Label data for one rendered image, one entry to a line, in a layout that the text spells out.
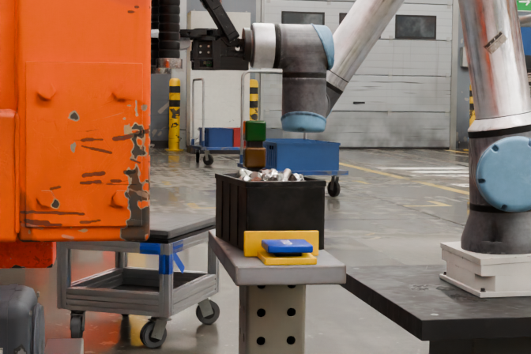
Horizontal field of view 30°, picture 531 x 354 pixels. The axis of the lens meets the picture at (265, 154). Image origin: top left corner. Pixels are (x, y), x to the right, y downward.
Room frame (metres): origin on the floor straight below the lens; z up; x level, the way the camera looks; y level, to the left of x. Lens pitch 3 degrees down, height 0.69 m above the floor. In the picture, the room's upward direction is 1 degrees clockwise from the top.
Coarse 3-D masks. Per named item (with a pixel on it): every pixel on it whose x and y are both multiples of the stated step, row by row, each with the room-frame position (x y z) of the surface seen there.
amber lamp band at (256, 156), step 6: (246, 150) 1.86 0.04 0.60; (252, 150) 1.86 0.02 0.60; (258, 150) 1.87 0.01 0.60; (264, 150) 1.87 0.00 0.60; (246, 156) 1.86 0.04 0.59; (252, 156) 1.86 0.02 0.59; (258, 156) 1.87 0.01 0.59; (264, 156) 1.87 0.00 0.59; (246, 162) 1.86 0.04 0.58; (252, 162) 1.86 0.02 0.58; (258, 162) 1.87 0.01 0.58; (264, 162) 1.87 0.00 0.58
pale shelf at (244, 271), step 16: (224, 256) 1.61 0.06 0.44; (240, 256) 1.56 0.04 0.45; (320, 256) 1.57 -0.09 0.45; (240, 272) 1.46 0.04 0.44; (256, 272) 1.47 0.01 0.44; (272, 272) 1.47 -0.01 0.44; (288, 272) 1.48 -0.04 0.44; (304, 272) 1.48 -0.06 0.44; (320, 272) 1.48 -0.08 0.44; (336, 272) 1.49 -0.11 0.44
